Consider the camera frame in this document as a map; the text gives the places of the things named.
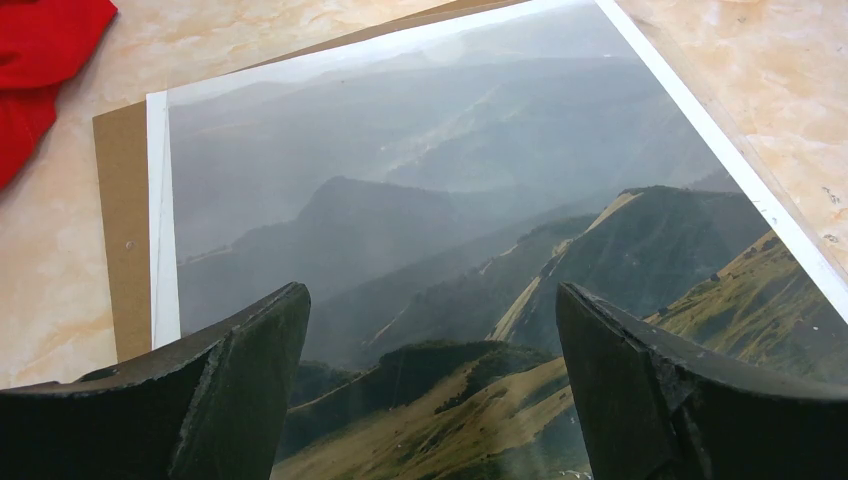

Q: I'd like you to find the red crumpled cloth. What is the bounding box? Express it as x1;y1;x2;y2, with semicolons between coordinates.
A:
1;0;118;187

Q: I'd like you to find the mountain landscape photo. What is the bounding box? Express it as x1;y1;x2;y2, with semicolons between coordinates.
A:
155;1;847;479

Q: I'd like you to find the brown cardboard backing board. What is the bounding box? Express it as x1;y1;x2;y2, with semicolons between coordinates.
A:
91;0;525;364

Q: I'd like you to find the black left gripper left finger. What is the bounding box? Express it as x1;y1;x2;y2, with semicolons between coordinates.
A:
1;283;311;479

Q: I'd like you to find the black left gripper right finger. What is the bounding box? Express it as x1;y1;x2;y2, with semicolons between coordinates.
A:
556;282;847;479

